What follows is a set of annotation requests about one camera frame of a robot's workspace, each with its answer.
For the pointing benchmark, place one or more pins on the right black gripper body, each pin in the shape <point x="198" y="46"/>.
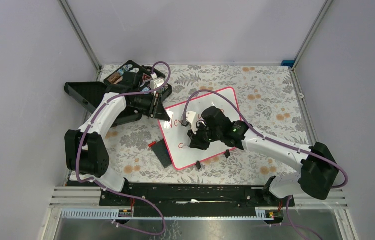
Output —
<point x="203" y="138"/>

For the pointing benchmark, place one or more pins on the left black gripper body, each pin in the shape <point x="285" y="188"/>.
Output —
<point x="154" y="103"/>

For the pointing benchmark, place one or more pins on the pink framed whiteboard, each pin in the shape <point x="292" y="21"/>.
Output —
<point x="176" y="136"/>

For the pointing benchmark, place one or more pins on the red marker cap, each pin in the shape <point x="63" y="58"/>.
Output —
<point x="152" y="144"/>

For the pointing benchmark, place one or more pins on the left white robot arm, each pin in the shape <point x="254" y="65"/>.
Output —
<point x="85" y="150"/>

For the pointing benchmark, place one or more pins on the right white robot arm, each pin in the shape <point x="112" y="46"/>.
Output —
<point x="314" y="165"/>

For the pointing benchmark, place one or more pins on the black poker chip case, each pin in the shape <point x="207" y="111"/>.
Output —
<point x="88" y="96"/>

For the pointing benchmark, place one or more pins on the dark grey lego baseplate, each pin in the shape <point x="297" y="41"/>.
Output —
<point x="162" y="153"/>

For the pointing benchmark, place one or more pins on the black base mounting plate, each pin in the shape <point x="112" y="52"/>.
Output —
<point x="193" y="200"/>

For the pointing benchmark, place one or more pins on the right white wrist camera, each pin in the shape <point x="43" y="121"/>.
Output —
<point x="190" y="120"/>

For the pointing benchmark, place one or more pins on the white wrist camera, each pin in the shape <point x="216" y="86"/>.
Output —
<point x="157" y="84"/>
<point x="190" y="120"/>

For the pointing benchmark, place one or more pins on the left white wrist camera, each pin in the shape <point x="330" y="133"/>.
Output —
<point x="157" y="84"/>

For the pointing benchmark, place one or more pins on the blue corner bracket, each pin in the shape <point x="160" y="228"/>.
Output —
<point x="288" y="63"/>

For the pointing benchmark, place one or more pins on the aluminium frame rail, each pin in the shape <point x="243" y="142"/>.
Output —
<point x="71" y="17"/>

